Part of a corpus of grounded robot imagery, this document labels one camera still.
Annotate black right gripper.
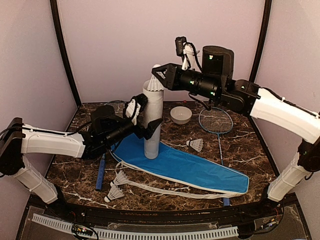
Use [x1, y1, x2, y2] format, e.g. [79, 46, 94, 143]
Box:
[152, 62, 222, 101]

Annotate white shuttlecock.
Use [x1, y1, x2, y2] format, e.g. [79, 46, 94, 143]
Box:
[104, 185, 125, 203]
[110, 170, 130, 187]
[186, 138, 204, 152]
[146, 73, 164, 92]

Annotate white shuttlecock tube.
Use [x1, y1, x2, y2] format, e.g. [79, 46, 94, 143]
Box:
[142, 80, 164, 160]

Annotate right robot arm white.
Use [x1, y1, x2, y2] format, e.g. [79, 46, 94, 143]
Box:
[151, 45, 320, 217]

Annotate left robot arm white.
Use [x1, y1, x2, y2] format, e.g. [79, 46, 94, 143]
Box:
[0, 105, 163, 218]

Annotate left blue badminton racket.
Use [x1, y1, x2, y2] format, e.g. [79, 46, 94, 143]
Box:
[95, 100, 125, 192]

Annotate blue badminton racket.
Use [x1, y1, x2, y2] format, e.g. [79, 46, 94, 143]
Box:
[95, 100, 125, 192]
[198, 107, 234, 207]

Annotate right blue badminton racket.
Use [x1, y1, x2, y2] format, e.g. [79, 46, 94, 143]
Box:
[198, 107, 234, 207]

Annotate white ceramic bowl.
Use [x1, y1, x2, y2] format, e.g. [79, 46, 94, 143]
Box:
[170, 106, 193, 125]

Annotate blue racket bag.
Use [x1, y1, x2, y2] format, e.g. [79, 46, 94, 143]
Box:
[111, 134, 250, 195]

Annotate small circuit board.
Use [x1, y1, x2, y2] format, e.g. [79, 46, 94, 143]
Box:
[71, 224, 94, 237]

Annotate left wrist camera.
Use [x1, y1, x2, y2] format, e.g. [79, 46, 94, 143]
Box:
[122, 93, 148, 126]

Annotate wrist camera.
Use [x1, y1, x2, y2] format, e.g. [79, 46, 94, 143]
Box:
[122, 93, 148, 126]
[175, 36, 198, 71]

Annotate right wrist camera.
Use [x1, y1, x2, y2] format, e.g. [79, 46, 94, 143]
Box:
[175, 36, 198, 71]

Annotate white cable duct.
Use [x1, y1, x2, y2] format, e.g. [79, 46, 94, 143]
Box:
[31, 213, 239, 240]

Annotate black vertical frame post right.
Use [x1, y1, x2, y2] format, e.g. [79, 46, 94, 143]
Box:
[249, 0, 272, 83]

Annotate black vertical frame post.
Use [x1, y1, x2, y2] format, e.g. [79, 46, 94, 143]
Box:
[249, 0, 272, 83]
[49, 0, 82, 108]

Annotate black vertical frame post left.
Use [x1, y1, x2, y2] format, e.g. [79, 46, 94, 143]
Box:
[49, 0, 82, 108]

